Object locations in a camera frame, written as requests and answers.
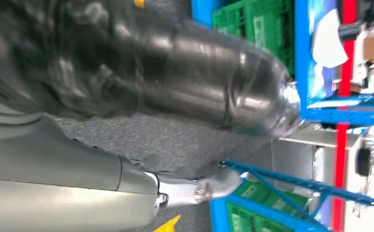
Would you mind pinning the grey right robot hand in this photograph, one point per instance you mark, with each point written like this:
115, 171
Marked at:
77, 192

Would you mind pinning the blue metal shelf rack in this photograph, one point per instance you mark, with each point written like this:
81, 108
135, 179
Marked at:
218, 214
302, 48

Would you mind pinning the white curved plastic part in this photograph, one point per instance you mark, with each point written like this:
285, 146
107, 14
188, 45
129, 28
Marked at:
327, 44

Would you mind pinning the yellow floor tape square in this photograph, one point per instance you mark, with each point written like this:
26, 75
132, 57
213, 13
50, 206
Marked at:
169, 225

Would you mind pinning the green plastic crate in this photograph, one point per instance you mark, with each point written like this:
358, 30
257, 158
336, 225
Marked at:
228, 22
247, 221
270, 198
270, 32

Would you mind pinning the red barrier belt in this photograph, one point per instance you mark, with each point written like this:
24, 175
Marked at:
340, 160

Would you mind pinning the dark chrome barrier post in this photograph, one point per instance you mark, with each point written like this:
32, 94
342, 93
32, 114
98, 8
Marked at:
348, 31

